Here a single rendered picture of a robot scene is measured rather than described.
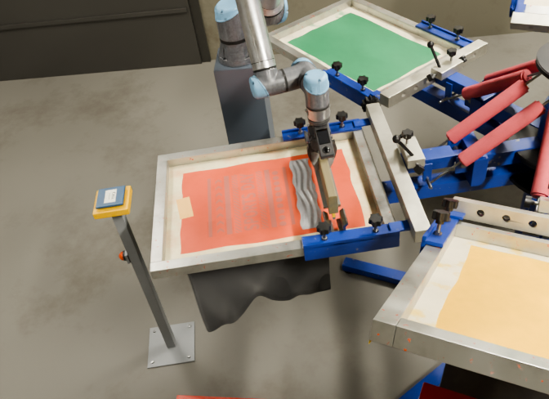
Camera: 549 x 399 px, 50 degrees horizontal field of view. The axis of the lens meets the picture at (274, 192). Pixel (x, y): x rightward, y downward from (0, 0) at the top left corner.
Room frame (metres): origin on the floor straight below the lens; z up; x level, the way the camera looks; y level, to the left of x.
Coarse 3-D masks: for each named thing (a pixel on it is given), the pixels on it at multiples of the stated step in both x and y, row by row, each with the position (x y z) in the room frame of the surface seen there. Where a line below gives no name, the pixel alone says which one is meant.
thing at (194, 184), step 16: (272, 160) 1.72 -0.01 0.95; (288, 160) 1.71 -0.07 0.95; (336, 160) 1.67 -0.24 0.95; (192, 176) 1.71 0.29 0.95; (208, 176) 1.69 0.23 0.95; (224, 176) 1.68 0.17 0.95; (288, 176) 1.62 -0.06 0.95; (336, 176) 1.58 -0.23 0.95; (192, 192) 1.61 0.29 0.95; (192, 208) 1.53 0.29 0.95
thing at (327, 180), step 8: (320, 160) 1.51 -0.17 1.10; (320, 168) 1.47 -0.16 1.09; (328, 168) 1.46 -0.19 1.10; (320, 176) 1.49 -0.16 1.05; (328, 176) 1.42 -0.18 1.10; (328, 184) 1.38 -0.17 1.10; (328, 192) 1.35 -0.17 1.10; (336, 192) 1.35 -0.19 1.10; (328, 200) 1.33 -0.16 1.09; (336, 200) 1.33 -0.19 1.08; (328, 208) 1.33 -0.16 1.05; (336, 208) 1.33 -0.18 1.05
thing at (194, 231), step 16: (352, 192) 1.48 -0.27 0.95; (320, 208) 1.43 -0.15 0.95; (352, 208) 1.41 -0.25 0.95; (192, 224) 1.45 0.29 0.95; (336, 224) 1.35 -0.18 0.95; (352, 224) 1.33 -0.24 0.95; (192, 240) 1.37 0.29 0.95; (208, 240) 1.36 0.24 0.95; (224, 240) 1.35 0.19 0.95; (240, 240) 1.34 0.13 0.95; (256, 240) 1.33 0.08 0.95
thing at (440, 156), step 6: (426, 150) 1.54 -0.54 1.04; (432, 150) 1.54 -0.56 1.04; (438, 150) 1.53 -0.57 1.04; (444, 150) 1.53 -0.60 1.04; (450, 150) 1.52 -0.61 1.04; (402, 156) 1.53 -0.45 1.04; (426, 156) 1.51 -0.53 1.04; (432, 156) 1.51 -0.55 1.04; (438, 156) 1.50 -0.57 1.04; (444, 156) 1.50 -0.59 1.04; (450, 156) 1.50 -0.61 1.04; (426, 162) 1.50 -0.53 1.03; (432, 162) 1.50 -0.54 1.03; (438, 162) 1.50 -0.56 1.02; (444, 162) 1.50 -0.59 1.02; (450, 162) 1.49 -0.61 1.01; (408, 168) 1.50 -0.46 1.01; (432, 168) 1.50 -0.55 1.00
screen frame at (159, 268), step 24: (240, 144) 1.81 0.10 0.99; (264, 144) 1.78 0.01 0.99; (288, 144) 1.78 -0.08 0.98; (360, 144) 1.70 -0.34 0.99; (168, 168) 1.76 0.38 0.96; (384, 192) 1.42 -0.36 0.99; (384, 216) 1.32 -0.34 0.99; (168, 264) 1.25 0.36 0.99; (192, 264) 1.24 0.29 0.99; (216, 264) 1.24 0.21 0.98; (240, 264) 1.24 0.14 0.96
